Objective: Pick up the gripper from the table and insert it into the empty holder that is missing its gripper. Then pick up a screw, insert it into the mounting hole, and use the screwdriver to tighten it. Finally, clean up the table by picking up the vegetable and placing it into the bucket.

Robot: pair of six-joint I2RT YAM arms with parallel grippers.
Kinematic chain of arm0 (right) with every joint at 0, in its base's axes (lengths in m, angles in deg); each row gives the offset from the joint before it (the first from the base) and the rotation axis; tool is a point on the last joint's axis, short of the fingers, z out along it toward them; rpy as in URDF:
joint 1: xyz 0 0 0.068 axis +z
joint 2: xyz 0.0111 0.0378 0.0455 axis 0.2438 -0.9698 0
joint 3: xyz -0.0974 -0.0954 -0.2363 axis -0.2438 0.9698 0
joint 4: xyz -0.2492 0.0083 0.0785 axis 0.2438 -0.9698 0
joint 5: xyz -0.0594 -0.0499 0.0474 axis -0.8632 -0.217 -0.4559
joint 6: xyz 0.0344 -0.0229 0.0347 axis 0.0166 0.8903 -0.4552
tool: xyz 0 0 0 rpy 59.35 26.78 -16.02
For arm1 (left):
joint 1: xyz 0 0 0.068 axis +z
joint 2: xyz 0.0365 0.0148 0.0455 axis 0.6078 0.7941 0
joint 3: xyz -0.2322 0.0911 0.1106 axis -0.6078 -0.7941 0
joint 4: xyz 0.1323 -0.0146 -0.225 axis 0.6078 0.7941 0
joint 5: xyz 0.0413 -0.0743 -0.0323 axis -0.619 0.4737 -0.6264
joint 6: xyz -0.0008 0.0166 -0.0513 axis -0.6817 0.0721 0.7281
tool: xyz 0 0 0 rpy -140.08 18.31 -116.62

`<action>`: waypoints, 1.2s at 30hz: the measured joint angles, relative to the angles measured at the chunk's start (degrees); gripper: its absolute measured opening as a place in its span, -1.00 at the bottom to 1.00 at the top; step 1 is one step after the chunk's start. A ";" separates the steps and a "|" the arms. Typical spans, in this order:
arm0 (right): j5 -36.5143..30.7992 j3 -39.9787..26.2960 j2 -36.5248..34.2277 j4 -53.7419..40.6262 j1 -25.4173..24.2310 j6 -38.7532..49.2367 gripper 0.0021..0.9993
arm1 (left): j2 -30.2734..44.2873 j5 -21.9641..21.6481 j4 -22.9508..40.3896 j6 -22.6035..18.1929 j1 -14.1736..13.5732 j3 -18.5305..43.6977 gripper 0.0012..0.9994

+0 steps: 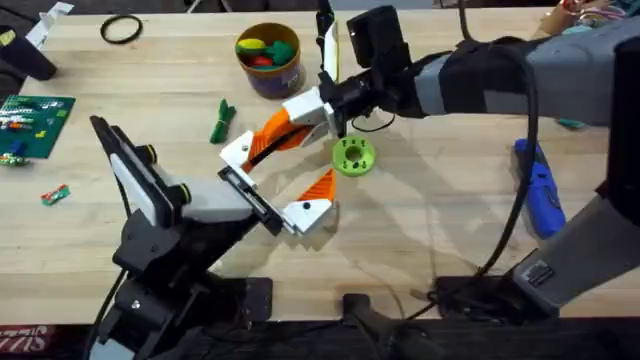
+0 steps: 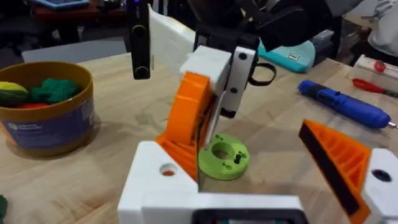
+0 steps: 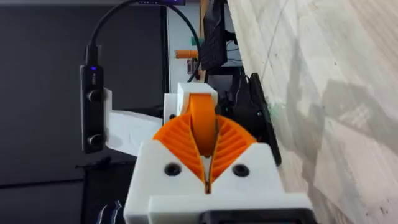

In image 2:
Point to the finger of the white orange right gripper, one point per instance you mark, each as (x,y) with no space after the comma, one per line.
(189,105)

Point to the blue tray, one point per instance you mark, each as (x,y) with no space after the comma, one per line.
(59,3)

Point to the blue electric screwdriver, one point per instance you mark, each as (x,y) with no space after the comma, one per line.
(345,104)

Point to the pale box with red knob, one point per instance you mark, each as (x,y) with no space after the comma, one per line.
(376,67)

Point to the grey box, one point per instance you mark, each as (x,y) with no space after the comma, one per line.
(323,42)

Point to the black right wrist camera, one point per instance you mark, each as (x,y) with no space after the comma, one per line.
(140,40)

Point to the brown toy tub with toys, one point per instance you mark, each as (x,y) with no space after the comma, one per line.
(46,124)

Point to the green disc with holes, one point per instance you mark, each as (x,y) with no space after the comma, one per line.
(217,169)

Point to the grey flat board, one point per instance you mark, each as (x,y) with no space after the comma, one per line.
(71,51)

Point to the bare white left gripper left finger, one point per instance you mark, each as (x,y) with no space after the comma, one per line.
(146,174)

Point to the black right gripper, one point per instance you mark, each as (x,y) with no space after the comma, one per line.
(280,21)

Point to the small black screw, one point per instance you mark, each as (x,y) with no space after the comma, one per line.
(237,158)

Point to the teal soft pouch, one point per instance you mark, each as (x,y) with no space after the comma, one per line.
(289,57)

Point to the white orange left gripper right finger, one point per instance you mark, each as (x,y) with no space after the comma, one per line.
(345,158)

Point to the orange ribbed wedge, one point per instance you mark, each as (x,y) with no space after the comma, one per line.
(178,155)

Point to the upright flat wrist plate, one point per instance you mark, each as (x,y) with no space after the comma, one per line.
(169,40)

